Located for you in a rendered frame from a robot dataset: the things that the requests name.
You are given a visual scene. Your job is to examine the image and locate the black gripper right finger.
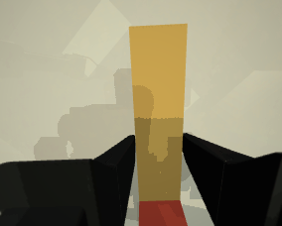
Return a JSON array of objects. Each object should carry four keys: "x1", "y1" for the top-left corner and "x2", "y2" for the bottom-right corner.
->
[{"x1": 182, "y1": 133, "x2": 282, "y2": 226}]

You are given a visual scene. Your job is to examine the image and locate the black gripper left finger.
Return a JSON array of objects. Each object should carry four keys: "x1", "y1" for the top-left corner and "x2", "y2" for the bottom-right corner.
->
[{"x1": 0, "y1": 135, "x2": 136, "y2": 226}]

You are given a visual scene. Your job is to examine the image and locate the yellow bar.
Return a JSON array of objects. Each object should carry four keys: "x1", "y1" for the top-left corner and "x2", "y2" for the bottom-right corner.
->
[{"x1": 129, "y1": 24, "x2": 188, "y2": 226}]

